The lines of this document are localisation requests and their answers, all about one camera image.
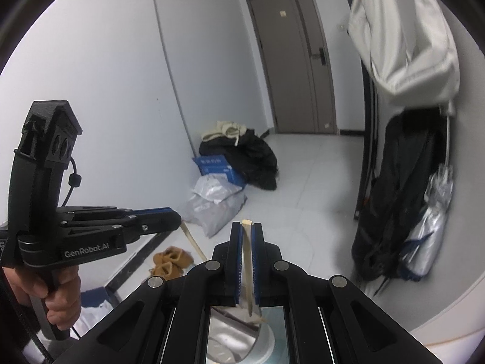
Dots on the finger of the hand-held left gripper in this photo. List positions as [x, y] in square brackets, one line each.
[159, 223]
[113, 212]

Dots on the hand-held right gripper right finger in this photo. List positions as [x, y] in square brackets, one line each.
[257, 265]

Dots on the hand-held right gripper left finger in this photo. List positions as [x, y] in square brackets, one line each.
[237, 265]

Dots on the pale bamboo chopstick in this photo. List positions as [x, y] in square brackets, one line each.
[247, 242]
[193, 240]

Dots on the white oval utensil holder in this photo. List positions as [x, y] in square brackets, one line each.
[227, 333]

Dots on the white puffy shoulder bag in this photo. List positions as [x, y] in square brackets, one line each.
[409, 38]

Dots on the person's left hand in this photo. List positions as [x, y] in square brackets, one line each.
[64, 303]

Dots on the brown suede shoe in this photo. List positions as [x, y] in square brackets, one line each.
[176, 256]
[165, 269]

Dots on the large grey plastic mailer bag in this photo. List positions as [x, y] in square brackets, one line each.
[216, 216]

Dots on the blue cardboard box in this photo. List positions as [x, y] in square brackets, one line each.
[216, 167]

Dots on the blue cloth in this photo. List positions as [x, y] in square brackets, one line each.
[96, 296]

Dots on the black clothes pile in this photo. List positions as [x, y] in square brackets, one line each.
[254, 159]

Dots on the white plastic bag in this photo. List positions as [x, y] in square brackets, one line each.
[91, 318]

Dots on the cream cloth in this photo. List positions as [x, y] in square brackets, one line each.
[221, 131]

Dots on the black backpack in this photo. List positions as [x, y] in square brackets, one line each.
[401, 197]

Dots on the silver folded umbrella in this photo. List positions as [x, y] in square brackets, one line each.
[432, 227]

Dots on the grey entrance door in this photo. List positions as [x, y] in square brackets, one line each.
[295, 64]

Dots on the white cabinet with wooden trim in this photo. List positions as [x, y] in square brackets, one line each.
[454, 333]

